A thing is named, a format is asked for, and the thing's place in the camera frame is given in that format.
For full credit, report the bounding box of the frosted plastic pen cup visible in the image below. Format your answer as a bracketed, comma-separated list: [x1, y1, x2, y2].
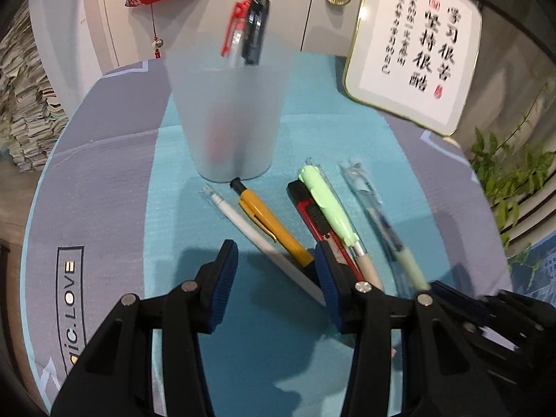
[164, 30, 291, 182]

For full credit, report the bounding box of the white slim pen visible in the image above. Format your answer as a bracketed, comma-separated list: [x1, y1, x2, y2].
[200, 185, 326, 307]

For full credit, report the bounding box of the stack of papers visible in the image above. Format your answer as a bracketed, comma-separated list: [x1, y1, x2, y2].
[0, 4, 70, 172]

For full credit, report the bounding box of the red black pen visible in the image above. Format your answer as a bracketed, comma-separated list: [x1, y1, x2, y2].
[287, 179, 366, 283]

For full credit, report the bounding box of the white slatted panel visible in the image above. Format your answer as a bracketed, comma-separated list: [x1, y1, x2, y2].
[491, 182, 556, 248]

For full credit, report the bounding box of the green highlighter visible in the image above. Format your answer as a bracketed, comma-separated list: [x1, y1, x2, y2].
[301, 166, 360, 247]

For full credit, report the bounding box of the grey and turquoise desk mat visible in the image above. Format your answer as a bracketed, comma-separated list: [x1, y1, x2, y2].
[19, 50, 513, 417]

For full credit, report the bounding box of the clear pen with beige grip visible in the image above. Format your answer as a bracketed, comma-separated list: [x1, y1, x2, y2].
[304, 157, 386, 293]

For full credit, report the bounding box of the yellow pen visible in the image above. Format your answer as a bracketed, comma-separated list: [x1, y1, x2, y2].
[229, 177, 314, 267]

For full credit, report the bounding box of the gold framed calligraphy board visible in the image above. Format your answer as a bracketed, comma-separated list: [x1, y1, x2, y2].
[342, 0, 484, 137]

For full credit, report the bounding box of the red clip clear pen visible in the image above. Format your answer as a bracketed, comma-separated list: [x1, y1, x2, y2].
[207, 0, 257, 163]

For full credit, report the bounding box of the green leafy plant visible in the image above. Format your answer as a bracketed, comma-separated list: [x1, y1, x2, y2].
[471, 82, 556, 265]

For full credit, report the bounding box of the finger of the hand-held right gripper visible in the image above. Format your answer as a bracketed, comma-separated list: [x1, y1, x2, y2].
[478, 289, 546, 316]
[429, 280, 493, 328]

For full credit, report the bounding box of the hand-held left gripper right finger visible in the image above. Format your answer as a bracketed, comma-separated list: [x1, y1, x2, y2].
[313, 241, 509, 417]

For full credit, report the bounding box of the clear blue pen green grip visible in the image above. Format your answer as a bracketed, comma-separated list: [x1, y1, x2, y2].
[340, 159, 432, 292]

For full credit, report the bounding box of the blue printed paper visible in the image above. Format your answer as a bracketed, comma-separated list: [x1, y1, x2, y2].
[508, 243, 556, 300]

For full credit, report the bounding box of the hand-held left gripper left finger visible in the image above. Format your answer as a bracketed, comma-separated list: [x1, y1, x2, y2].
[51, 239, 239, 417]

